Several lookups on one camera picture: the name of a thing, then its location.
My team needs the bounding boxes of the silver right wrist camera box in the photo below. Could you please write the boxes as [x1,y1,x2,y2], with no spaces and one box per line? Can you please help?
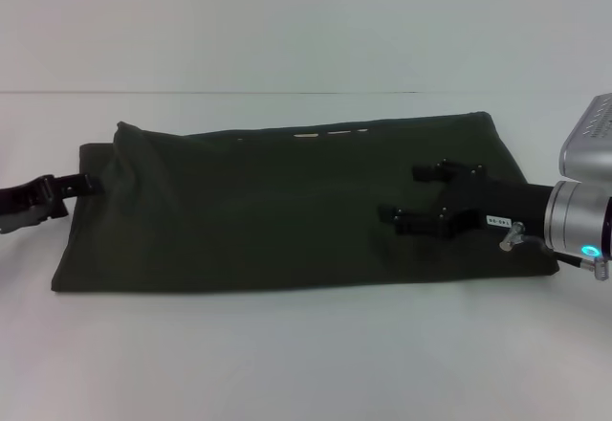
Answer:
[557,91,612,184]

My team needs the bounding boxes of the dark green t-shirt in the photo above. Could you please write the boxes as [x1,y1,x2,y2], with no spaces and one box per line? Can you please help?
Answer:
[50,111,549,293]

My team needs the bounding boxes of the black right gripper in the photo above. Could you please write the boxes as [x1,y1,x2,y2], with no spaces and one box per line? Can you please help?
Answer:
[377,158,557,244]

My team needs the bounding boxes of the right gripper dark cable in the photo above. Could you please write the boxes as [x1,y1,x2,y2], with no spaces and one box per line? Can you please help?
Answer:
[519,232,594,269]

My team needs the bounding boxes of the right gripper silver connector stub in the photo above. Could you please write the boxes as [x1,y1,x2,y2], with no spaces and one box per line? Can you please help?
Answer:
[497,221,526,252]

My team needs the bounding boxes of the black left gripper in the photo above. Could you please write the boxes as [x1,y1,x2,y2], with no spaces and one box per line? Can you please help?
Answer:
[0,173,105,236]

